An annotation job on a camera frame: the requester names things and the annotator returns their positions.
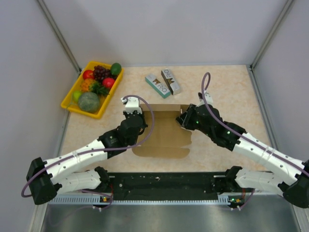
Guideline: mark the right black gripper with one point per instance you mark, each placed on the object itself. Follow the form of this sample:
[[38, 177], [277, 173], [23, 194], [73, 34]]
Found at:
[[184, 120]]

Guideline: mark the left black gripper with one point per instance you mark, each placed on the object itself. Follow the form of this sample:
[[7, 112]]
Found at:
[[144, 125]]

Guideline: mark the brown cardboard box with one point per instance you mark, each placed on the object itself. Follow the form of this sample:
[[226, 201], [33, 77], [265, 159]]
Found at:
[[167, 140]]

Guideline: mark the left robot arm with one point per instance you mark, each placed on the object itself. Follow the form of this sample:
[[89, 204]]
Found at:
[[84, 154]]

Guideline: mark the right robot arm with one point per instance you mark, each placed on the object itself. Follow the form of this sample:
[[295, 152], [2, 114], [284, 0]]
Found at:
[[285, 175]]

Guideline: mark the silver brown carton box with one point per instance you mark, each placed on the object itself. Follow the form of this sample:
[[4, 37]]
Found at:
[[171, 81]]

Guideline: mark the teal white carton box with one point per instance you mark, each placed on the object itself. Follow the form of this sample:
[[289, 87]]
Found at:
[[159, 87]]

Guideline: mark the red peach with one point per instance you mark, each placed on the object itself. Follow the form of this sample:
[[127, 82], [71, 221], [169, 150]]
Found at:
[[108, 83]]

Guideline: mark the green round melon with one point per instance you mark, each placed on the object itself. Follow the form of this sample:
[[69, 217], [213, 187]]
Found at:
[[89, 102]]

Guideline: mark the green avocado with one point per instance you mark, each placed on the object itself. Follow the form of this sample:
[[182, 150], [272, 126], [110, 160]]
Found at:
[[115, 69]]

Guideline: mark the dark purple grape bunch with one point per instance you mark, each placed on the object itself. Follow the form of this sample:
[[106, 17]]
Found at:
[[100, 73]]

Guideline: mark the green lime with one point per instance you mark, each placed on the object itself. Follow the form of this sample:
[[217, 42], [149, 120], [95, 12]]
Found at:
[[75, 95]]

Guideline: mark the red apple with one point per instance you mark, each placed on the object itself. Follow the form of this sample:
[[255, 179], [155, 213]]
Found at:
[[88, 74]]

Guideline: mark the yellow plastic tray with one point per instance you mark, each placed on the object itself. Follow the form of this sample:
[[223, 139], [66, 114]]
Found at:
[[71, 106]]

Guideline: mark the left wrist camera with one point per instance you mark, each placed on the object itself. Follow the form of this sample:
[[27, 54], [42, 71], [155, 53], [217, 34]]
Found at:
[[132, 105]]

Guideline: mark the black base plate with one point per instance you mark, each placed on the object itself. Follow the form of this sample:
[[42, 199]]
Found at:
[[185, 186]]

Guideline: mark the aluminium rail with cable duct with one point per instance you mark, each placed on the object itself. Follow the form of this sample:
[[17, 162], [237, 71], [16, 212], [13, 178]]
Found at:
[[168, 187]]

